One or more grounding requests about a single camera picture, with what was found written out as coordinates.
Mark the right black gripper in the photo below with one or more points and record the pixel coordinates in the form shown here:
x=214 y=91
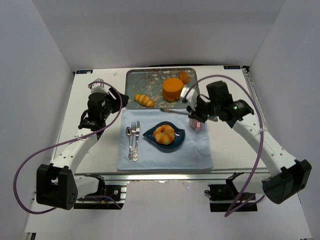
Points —
x=196 y=113

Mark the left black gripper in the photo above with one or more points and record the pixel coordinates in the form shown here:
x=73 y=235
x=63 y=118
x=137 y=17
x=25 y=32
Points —
x=116 y=100

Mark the metal tongs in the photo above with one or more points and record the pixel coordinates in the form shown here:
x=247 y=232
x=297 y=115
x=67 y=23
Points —
x=167 y=110

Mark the round striped bread bun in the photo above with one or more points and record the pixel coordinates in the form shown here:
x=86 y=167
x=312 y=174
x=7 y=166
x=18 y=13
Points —
x=164 y=134

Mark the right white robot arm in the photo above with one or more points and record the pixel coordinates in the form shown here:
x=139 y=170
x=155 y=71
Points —
x=287 y=175

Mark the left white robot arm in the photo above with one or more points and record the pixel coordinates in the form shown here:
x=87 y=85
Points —
x=56 y=185

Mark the striped croissant bread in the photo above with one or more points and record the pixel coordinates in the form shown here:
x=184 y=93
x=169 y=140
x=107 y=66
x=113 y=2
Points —
x=144 y=100

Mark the pink mug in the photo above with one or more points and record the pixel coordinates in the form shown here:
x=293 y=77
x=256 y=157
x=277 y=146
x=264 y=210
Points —
x=195 y=124

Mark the floral metal tray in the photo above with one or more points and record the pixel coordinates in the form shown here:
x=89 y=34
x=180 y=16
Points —
x=149 y=82

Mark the silver spoon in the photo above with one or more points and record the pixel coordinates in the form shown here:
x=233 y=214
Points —
x=129 y=133

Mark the small brown pastry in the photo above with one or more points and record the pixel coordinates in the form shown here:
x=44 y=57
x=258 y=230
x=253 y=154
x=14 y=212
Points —
x=184 y=77

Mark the orange cylindrical cake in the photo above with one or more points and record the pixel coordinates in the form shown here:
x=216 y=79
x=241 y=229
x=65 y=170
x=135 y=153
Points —
x=171 y=89

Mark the light blue cloth mat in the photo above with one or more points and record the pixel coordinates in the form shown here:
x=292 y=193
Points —
x=194 y=153

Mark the dark blue leaf plate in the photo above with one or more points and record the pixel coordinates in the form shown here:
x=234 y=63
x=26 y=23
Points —
x=178 y=140

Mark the silver fork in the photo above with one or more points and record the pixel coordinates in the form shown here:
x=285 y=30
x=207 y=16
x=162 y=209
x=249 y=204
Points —
x=133 y=132

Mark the silver table knife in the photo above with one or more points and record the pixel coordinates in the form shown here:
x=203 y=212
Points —
x=137 y=134

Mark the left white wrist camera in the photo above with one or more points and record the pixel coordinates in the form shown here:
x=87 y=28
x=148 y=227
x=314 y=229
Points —
x=97 y=86

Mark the aluminium frame rail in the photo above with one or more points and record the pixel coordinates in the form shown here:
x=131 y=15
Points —
x=205 y=175

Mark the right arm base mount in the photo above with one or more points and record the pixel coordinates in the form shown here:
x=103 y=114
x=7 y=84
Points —
x=221 y=196

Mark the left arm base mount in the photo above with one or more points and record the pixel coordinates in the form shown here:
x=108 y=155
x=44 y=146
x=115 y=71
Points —
x=113 y=198

